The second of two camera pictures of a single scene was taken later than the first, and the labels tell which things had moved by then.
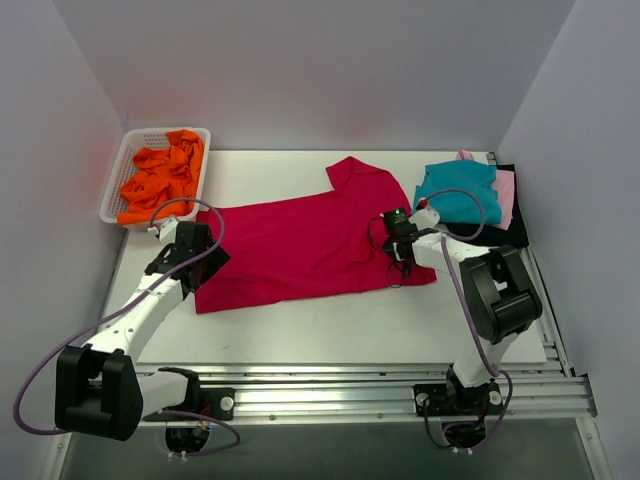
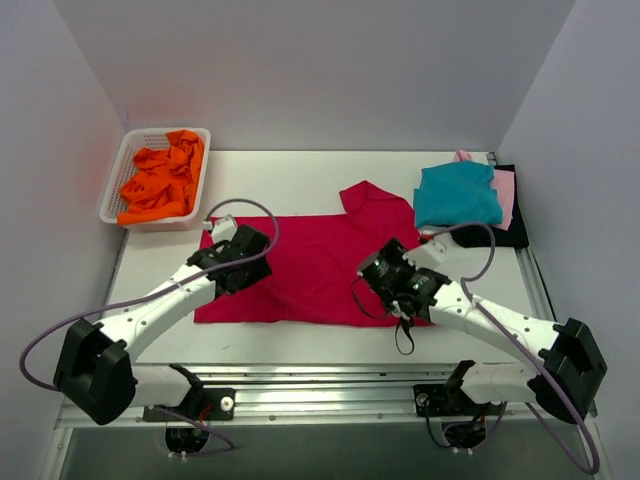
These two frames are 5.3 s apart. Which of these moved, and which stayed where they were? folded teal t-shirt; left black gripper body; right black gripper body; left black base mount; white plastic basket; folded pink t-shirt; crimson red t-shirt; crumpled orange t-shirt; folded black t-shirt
Moved: crimson red t-shirt; left black gripper body; right black gripper body
Stayed: white plastic basket; folded pink t-shirt; folded black t-shirt; crumpled orange t-shirt; left black base mount; folded teal t-shirt
